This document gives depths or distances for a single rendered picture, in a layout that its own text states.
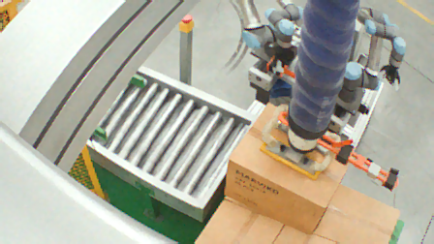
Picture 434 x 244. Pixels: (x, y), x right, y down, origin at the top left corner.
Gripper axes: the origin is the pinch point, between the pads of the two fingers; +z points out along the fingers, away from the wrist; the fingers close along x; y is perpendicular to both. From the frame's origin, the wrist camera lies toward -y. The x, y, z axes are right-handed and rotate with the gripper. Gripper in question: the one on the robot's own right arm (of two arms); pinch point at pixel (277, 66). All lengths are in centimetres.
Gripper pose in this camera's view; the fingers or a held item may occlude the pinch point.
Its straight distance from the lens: 279.6
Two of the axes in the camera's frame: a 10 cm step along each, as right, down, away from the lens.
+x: 5.3, -6.9, 5.0
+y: 8.5, 4.5, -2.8
